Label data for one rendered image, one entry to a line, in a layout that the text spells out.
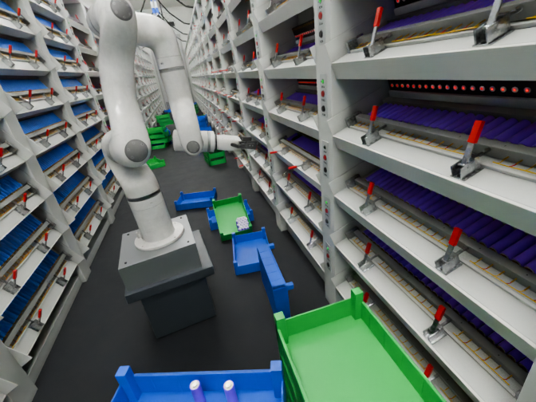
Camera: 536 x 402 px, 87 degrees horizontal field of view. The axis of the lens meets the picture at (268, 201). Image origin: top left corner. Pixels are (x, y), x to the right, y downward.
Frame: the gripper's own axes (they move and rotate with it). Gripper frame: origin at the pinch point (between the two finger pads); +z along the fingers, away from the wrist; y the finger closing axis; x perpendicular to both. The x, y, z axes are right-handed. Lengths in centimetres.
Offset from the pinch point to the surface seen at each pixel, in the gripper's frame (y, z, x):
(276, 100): -28.3, 18.4, 16.2
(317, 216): 19.9, 25.8, -26.4
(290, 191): -10.8, 25.1, -26.9
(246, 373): 83, -19, -25
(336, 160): 39.7, 18.2, 3.0
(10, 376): 35, -84, -71
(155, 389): 77, -35, -33
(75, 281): -26, -84, -80
